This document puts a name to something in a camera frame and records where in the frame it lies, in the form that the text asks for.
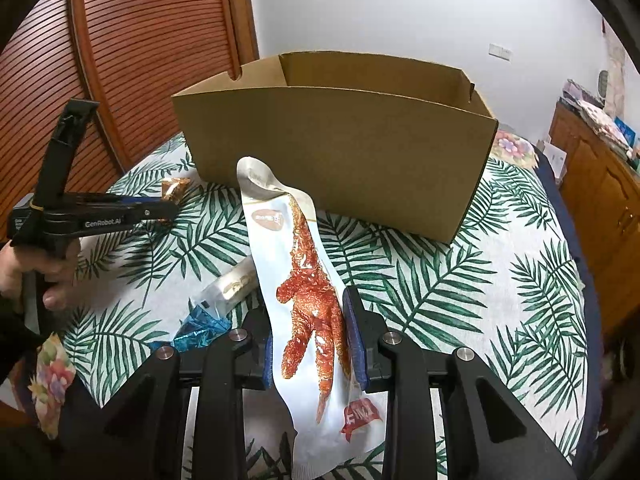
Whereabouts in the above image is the small brown snack packet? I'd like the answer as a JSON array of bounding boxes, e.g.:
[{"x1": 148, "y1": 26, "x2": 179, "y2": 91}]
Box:
[{"x1": 160, "y1": 177, "x2": 191, "y2": 205}]

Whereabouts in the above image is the white chicken feet snack bag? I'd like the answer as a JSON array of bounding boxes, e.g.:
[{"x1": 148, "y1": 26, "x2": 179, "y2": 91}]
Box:
[{"x1": 236, "y1": 156, "x2": 387, "y2": 479}]

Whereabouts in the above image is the person's left hand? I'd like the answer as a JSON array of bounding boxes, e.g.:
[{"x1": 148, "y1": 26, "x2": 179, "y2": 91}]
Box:
[{"x1": 1, "y1": 240, "x2": 80, "y2": 310}]

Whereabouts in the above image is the blue foil candy wrapper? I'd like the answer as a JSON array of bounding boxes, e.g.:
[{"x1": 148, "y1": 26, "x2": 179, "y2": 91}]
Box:
[{"x1": 150, "y1": 306, "x2": 231, "y2": 353}]

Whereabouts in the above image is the wooden louvered wardrobe door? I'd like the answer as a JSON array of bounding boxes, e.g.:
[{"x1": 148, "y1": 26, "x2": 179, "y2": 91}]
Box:
[{"x1": 1, "y1": 0, "x2": 258, "y2": 212}]

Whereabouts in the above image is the wooden desk cabinet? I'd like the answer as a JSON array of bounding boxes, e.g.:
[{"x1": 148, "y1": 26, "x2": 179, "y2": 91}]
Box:
[{"x1": 549, "y1": 102, "x2": 639, "y2": 338}]

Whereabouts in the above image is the brown cardboard box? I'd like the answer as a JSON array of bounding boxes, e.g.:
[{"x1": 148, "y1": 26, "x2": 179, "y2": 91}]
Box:
[{"x1": 172, "y1": 51, "x2": 498, "y2": 243}]

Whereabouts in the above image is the floral quilt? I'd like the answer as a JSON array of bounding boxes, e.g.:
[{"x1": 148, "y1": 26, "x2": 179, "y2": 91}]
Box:
[{"x1": 491, "y1": 129, "x2": 538, "y2": 169}]

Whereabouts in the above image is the folded floral cloth pile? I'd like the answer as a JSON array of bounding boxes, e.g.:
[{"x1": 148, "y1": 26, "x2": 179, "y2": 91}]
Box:
[{"x1": 562, "y1": 79, "x2": 632, "y2": 159}]

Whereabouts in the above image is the small white desk fan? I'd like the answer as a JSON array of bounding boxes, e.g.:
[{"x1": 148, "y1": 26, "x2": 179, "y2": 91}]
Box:
[{"x1": 598, "y1": 70, "x2": 608, "y2": 100}]

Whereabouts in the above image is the white floral curtain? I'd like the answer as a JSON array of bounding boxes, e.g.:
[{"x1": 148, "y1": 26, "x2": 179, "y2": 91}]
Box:
[{"x1": 602, "y1": 20, "x2": 626, "y2": 119}]

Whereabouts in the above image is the white wall switch plate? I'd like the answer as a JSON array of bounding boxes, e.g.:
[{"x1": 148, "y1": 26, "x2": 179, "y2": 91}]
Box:
[{"x1": 488, "y1": 44, "x2": 512, "y2": 62}]

